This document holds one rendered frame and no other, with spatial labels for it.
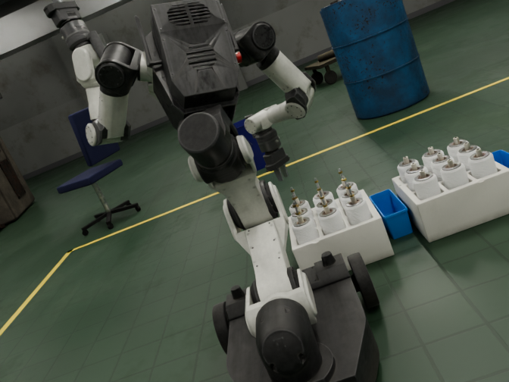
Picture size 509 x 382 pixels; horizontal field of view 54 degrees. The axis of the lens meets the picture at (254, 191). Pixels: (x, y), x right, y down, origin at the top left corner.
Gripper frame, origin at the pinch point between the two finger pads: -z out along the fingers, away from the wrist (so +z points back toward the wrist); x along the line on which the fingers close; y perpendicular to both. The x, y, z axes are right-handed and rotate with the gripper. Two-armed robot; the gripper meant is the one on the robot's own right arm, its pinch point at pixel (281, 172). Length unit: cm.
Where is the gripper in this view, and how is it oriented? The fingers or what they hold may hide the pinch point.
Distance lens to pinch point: 207.6
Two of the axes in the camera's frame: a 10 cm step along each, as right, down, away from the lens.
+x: -6.3, 4.7, -6.2
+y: 6.7, -0.6, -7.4
